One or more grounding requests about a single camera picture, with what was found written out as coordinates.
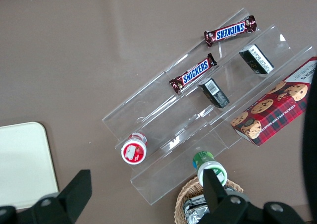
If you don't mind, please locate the small black box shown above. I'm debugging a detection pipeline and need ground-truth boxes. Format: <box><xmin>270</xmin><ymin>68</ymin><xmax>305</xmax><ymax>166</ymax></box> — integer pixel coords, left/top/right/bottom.
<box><xmin>198</xmin><ymin>77</ymin><xmax>230</xmax><ymax>109</ymax></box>
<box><xmin>238</xmin><ymin>44</ymin><xmax>275</xmax><ymax>75</ymax></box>

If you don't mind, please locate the stack of silver foil packs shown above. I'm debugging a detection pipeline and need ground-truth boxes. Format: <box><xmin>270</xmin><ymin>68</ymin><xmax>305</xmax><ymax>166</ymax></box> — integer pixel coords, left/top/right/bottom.
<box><xmin>182</xmin><ymin>193</ymin><xmax>211</xmax><ymax>224</ymax></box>

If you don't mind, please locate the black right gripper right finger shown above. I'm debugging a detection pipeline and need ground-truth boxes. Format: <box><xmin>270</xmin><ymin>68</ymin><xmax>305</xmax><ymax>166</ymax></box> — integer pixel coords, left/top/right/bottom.
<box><xmin>202</xmin><ymin>169</ymin><xmax>264</xmax><ymax>224</ymax></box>

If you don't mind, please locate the red tartan cookie box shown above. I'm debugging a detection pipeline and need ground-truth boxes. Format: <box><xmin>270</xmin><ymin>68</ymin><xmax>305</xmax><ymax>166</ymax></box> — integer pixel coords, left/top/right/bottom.
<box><xmin>230</xmin><ymin>56</ymin><xmax>317</xmax><ymax>147</ymax></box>

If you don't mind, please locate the clear acrylic stepped rack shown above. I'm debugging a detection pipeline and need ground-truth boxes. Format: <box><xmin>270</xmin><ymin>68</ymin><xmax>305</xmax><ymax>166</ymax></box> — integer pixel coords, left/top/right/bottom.
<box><xmin>101</xmin><ymin>7</ymin><xmax>317</xmax><ymax>206</ymax></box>

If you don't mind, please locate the wicker basket with foil packs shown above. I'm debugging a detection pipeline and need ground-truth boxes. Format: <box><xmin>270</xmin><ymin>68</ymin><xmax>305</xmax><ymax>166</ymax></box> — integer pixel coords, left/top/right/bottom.
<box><xmin>175</xmin><ymin>176</ymin><xmax>245</xmax><ymax>224</ymax></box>

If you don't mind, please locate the Snickers chocolate bar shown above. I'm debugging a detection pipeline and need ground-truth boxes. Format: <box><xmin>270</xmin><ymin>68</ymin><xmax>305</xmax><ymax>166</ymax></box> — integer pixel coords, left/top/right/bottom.
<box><xmin>169</xmin><ymin>53</ymin><xmax>218</xmax><ymax>94</ymax></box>
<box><xmin>204</xmin><ymin>15</ymin><xmax>257</xmax><ymax>48</ymax></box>

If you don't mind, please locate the beige plastic tray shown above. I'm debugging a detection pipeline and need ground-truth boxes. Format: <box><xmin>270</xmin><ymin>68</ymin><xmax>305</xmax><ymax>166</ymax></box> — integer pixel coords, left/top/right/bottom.
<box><xmin>0</xmin><ymin>121</ymin><xmax>59</xmax><ymax>210</ymax></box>

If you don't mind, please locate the red white snack can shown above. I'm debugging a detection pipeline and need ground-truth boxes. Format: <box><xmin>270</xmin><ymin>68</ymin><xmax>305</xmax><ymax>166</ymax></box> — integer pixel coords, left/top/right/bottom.
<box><xmin>120</xmin><ymin>132</ymin><xmax>149</xmax><ymax>165</ymax></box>

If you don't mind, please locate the green snack can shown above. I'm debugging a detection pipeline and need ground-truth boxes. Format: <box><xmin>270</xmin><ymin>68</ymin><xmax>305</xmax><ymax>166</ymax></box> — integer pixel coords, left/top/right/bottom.
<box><xmin>192</xmin><ymin>150</ymin><xmax>227</xmax><ymax>188</ymax></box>

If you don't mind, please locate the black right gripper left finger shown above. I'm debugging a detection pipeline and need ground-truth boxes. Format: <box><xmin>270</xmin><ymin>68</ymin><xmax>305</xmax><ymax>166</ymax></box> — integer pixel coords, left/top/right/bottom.
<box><xmin>31</xmin><ymin>169</ymin><xmax>93</xmax><ymax>224</ymax></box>

